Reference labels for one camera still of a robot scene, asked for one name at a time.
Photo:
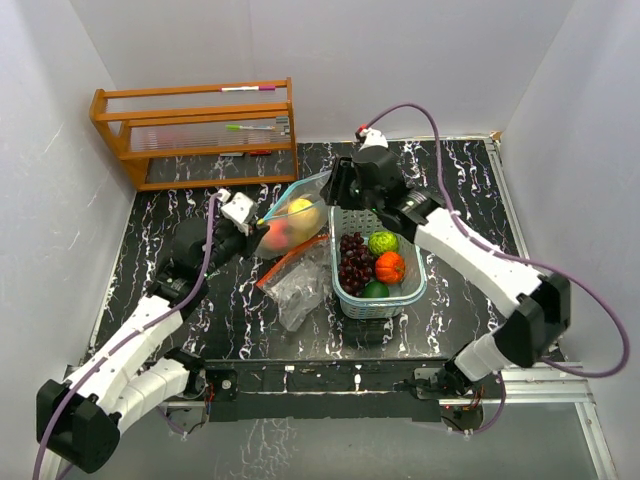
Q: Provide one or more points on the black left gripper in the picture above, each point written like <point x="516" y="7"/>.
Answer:
<point x="247" y="241"/>

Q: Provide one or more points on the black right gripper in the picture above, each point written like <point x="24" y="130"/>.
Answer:
<point x="335" y="190"/>

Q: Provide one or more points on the blue zip top bag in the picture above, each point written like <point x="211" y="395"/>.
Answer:
<point x="309" y="188"/>

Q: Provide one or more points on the yellow apple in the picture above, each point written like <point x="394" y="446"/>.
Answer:
<point x="303" y="219"/>

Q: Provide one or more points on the purple grapes bunch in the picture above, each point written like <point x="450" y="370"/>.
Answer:
<point x="356" y="264"/>

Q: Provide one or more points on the red orange peach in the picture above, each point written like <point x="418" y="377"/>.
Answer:
<point x="278" y="237"/>

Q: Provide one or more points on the orange pumpkin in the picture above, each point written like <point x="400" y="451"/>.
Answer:
<point x="390" y="268"/>

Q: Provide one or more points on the orange zip plastic bag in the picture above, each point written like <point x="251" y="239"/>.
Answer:
<point x="300" y="281"/>

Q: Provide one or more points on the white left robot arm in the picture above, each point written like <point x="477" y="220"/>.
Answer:
<point x="83" y="418"/>

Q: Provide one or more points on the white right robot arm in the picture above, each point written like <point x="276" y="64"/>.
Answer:
<point x="536" y="307"/>

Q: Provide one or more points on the white plastic basket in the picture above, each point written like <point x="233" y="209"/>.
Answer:
<point x="409" y="290"/>

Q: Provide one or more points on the green lime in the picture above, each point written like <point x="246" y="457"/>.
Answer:
<point x="375" y="290"/>

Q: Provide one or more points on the wooden shelf rack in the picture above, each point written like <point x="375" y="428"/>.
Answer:
<point x="142" y="126"/>

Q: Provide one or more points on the green white marker pen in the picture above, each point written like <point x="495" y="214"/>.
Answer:
<point x="239" y="127"/>

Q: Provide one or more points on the pink white marker pen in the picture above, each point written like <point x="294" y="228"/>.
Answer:
<point x="249" y="88"/>

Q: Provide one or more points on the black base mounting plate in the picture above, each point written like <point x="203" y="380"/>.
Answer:
<point x="337" y="389"/>

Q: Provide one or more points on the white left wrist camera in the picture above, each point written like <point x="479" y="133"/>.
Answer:
<point x="238" y="208"/>

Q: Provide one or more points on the aluminium frame rail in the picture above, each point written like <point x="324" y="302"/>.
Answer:
<point x="542" y="383"/>

